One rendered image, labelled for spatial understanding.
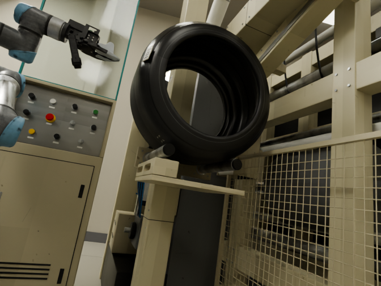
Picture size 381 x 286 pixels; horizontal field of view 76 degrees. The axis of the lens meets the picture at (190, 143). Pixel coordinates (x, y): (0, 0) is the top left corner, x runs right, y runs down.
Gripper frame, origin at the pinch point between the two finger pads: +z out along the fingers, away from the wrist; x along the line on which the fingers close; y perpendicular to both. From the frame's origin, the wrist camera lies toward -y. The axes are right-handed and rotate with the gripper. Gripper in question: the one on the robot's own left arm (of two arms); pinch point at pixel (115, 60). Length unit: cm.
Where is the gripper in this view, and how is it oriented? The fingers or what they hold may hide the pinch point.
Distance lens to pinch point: 104.7
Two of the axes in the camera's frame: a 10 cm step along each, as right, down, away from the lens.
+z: 8.9, 3.3, 3.0
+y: 2.6, -9.3, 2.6
